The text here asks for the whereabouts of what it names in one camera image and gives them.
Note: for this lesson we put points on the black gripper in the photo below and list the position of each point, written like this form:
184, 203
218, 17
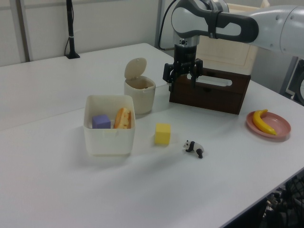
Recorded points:
185, 55

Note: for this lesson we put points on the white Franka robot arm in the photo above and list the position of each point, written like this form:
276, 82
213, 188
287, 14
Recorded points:
273, 31

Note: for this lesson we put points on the beige trash can with lid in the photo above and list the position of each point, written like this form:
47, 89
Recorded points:
140, 99

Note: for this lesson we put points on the dark wooden drawer box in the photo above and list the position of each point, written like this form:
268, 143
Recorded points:
213, 99

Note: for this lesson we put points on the yellow foam cube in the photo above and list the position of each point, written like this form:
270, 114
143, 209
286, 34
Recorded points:
162, 135

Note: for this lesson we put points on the black and white panda toy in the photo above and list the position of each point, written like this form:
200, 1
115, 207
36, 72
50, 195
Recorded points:
194, 147

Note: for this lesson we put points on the yellow toy banana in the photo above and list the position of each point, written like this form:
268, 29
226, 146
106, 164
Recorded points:
260, 123

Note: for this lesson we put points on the purple foam block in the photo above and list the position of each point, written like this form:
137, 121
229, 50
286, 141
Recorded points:
101, 122

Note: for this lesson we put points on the white plastic open bin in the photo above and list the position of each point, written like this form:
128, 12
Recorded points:
109, 142

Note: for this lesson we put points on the pink round plate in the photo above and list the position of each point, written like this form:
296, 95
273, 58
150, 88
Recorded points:
278, 126

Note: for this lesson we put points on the black pole stand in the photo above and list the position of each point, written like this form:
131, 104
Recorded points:
70, 28

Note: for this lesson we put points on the grey equipment frame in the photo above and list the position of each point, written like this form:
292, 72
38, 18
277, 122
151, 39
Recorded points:
298, 80

